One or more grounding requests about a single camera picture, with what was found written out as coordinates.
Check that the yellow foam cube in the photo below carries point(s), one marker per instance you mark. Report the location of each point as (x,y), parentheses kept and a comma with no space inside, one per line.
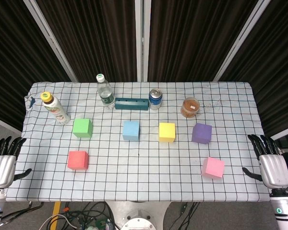
(166,133)

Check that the light blue foam cube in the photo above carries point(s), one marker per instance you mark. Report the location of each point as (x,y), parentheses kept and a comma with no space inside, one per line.
(130,130)

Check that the red foam cube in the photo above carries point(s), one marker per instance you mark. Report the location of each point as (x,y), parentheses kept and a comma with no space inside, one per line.
(77,161)

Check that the white black checkered tablecloth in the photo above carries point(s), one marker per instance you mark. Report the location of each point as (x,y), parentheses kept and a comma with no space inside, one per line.
(139,172)

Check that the teal rectangular box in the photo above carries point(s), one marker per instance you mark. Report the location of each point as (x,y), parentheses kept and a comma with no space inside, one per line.
(131,104)

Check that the white drink bottle yellow cap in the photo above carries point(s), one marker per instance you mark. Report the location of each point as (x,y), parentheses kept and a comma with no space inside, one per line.
(55,107)

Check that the white partition base rail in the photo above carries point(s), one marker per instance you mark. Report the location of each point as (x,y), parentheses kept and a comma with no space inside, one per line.
(282,134)
(4,122)

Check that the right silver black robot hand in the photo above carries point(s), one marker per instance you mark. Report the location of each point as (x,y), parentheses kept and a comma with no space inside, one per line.
(274,170)

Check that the white partition frame post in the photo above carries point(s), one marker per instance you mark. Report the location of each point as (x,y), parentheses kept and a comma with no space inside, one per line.
(50,38)
(242,38)
(142,36)

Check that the purple foam cube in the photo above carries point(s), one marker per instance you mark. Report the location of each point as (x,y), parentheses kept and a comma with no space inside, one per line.
(201,134)

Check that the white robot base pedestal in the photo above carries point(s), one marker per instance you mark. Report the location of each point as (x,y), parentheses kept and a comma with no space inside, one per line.
(139,215)

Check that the pink foam cube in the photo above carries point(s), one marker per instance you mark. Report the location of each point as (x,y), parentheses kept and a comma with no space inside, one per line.
(213,167)

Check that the small blue clip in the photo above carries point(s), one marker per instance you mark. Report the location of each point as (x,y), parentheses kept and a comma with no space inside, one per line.
(32,101)

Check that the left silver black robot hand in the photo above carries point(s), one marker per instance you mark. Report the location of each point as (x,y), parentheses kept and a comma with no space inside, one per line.
(2,170)

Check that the dark pleated partition panel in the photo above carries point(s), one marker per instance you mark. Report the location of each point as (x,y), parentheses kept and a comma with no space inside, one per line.
(194,36)
(9,60)
(278,72)
(91,36)

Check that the green foam cube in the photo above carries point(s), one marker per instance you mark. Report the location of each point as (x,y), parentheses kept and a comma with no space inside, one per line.
(81,129)

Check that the blue soda can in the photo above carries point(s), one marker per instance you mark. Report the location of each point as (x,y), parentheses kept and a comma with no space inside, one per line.
(155,100)

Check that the clear water bottle green label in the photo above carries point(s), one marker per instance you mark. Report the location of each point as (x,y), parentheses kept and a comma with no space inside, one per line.
(106,95)

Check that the clear jar of rubber bands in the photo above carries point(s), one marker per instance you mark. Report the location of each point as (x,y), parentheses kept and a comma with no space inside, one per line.
(190,107)

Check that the yellow floor tape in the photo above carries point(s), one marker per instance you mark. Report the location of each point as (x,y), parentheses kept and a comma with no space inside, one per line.
(55,213)

